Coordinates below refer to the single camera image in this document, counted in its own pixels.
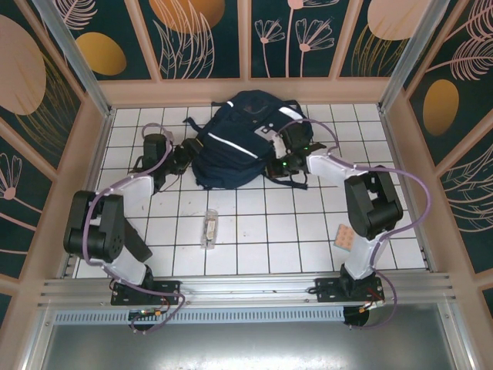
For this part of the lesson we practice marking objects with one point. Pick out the navy blue backpack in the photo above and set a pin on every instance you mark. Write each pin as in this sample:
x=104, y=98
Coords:
x=227, y=162

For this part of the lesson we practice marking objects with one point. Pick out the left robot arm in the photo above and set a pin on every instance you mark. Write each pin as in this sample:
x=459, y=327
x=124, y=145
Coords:
x=96, y=227

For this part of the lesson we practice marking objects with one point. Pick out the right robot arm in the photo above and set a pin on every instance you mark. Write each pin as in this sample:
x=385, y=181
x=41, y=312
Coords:
x=377, y=208

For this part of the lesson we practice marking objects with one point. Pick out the small circuit board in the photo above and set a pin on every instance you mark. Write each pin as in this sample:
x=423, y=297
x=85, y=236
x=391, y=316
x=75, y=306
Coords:
x=146, y=311

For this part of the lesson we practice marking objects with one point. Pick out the grey metal sheet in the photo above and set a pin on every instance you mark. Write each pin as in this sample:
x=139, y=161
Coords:
x=246, y=347

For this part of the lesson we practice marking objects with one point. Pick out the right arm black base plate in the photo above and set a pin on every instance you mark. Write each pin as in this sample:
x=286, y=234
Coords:
x=327, y=289

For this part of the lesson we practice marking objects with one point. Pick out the aluminium mounting rail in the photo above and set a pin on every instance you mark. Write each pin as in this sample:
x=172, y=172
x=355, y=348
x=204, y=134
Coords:
x=246, y=287

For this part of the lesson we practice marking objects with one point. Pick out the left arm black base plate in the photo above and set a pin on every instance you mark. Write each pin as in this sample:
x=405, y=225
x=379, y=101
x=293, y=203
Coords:
x=169, y=291

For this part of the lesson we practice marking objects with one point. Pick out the aluminium corner post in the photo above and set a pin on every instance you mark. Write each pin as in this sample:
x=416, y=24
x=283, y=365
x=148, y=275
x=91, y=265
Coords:
x=77, y=61
x=412, y=58

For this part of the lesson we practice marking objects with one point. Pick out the aluminium table side rail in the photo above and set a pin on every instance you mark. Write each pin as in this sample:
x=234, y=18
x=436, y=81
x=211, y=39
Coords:
x=430, y=260
x=69, y=266

